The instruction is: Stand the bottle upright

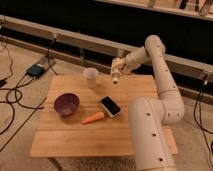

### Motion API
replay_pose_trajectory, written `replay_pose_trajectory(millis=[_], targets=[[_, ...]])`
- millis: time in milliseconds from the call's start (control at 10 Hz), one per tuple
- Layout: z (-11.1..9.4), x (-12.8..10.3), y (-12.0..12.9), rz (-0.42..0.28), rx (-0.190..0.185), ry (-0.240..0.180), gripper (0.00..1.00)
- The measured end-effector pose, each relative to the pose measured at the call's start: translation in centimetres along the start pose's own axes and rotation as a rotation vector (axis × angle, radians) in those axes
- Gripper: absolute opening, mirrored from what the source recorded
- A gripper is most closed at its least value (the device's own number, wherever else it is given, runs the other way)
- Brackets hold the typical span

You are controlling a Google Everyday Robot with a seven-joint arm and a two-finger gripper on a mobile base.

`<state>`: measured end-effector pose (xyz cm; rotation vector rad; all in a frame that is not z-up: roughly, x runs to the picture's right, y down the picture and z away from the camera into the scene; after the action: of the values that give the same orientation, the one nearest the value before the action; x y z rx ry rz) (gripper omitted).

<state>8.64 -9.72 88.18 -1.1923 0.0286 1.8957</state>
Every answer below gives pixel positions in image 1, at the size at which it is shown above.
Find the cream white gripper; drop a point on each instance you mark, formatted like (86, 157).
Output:
(119, 65)

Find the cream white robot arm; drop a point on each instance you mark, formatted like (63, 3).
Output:
(147, 115)

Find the wooden wall rail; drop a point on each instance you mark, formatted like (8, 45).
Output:
(176, 64)

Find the black smartphone white case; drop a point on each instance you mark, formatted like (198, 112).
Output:
(111, 108)

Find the purple bowl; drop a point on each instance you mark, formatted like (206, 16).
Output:
(66, 104)

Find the orange carrot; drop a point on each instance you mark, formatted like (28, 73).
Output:
(93, 118)

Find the wooden table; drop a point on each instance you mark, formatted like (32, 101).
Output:
(58, 136)

